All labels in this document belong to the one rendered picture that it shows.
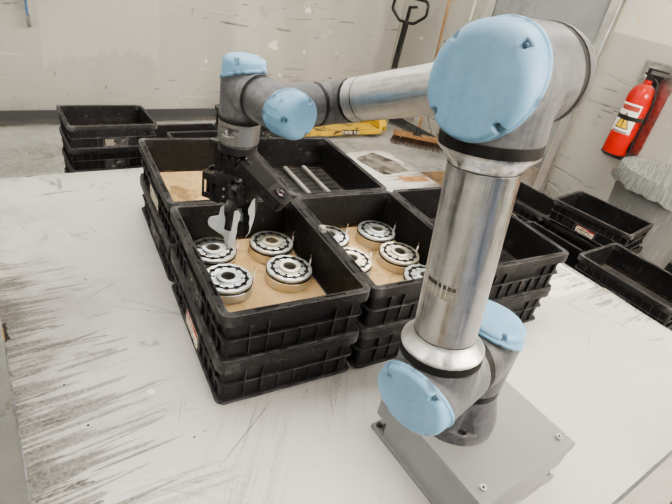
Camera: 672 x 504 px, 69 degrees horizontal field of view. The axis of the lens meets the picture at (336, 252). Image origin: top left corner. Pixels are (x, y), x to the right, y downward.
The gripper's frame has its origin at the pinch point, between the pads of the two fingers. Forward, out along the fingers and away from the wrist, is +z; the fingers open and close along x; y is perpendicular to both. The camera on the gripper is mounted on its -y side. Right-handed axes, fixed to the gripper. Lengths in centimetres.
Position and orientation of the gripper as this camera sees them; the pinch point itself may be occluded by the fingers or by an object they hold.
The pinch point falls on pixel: (239, 239)
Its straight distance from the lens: 101.7
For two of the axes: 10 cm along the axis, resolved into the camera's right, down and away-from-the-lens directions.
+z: -1.8, 8.4, 5.2
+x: -3.9, 4.3, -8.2
